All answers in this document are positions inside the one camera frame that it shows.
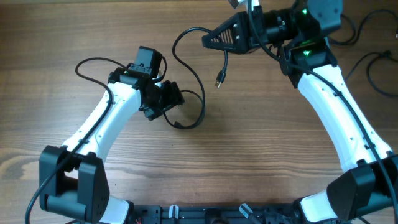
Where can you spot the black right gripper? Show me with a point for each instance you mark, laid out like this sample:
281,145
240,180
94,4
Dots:
247,31

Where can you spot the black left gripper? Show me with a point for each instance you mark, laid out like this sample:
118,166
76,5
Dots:
174,98

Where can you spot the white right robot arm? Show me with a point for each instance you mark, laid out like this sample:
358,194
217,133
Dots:
300,34

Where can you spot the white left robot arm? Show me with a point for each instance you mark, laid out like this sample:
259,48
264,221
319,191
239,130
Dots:
73,182

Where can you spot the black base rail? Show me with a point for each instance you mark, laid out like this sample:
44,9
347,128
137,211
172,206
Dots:
267,214

